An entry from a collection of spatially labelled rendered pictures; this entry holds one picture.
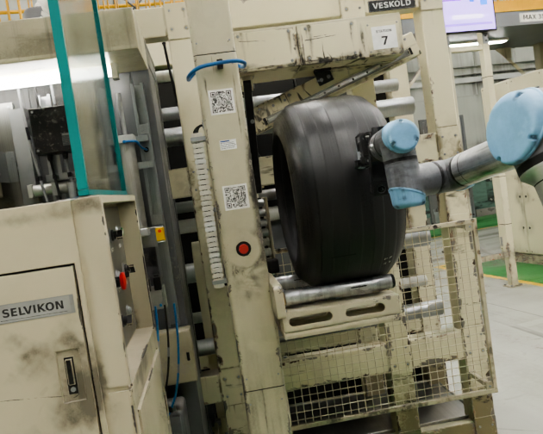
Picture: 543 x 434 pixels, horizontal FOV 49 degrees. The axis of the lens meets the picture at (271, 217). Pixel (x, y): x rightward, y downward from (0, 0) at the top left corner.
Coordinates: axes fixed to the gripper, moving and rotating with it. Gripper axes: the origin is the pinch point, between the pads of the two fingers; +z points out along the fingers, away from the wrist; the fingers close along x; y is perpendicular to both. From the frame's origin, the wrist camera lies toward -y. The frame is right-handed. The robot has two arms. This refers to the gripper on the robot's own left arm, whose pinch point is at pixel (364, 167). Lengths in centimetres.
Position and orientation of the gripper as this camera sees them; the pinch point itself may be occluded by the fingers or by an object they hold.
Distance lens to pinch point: 165.2
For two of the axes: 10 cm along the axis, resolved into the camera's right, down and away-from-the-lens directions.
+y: -1.5, -9.9, 0.5
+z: -1.0, 0.6, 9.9
